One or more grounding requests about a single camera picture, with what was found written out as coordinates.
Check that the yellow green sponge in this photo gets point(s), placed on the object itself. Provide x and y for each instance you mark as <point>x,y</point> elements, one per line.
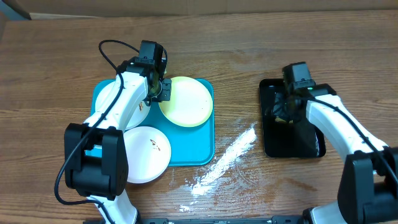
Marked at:
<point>284,119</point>

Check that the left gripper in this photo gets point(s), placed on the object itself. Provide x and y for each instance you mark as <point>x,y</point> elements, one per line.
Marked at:
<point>166,94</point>

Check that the black rectangular tray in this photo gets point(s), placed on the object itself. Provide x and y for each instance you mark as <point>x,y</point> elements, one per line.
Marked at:
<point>297,140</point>

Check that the yellow-green plate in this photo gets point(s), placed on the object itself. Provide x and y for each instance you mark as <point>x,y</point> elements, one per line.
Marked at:
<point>190,104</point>

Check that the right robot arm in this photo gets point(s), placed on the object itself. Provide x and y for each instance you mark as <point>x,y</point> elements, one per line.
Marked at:
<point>368,185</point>

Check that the teal plastic tray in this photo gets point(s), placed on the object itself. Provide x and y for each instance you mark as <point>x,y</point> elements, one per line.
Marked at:
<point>190,146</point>

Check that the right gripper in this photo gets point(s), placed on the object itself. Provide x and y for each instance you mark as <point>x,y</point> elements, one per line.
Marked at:
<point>278,101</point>

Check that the white plate with stain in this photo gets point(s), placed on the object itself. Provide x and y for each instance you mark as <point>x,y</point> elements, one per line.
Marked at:
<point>148,154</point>

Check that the white plate upper left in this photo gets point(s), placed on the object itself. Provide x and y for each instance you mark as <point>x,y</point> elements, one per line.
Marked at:
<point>99,94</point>

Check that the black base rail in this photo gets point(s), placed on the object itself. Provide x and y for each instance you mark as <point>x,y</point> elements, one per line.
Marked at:
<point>278,219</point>

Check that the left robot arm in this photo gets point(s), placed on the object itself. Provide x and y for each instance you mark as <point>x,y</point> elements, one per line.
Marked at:
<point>95,169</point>

